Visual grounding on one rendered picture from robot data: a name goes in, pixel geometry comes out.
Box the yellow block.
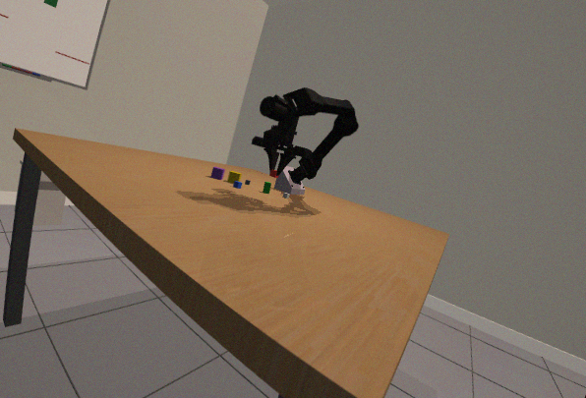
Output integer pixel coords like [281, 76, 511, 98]
[227, 171, 242, 184]

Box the purple block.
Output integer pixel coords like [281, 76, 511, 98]
[210, 167, 224, 180]

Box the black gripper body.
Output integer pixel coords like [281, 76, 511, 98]
[252, 123, 312, 159]

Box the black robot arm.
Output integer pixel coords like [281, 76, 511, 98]
[260, 87, 358, 185]

